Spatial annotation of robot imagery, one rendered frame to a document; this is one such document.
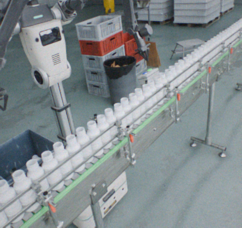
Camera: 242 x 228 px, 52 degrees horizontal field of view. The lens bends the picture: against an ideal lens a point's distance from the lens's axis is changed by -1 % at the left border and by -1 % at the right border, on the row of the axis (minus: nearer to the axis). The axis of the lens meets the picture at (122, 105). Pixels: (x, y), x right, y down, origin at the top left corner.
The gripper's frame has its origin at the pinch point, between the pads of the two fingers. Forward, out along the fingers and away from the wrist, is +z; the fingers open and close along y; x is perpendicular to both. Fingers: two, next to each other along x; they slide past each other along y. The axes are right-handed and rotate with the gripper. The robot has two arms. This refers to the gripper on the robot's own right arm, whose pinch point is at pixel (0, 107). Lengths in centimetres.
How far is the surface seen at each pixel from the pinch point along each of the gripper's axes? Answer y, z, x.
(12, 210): 45, 15, -23
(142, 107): 43, 14, 54
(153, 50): -138, 86, 329
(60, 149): 43.4, 6.3, 1.1
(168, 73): 42, 6, 83
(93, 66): -152, 72, 193
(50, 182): 44.0, 16.7, -7.0
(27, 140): -14.1, 33.9, 12.1
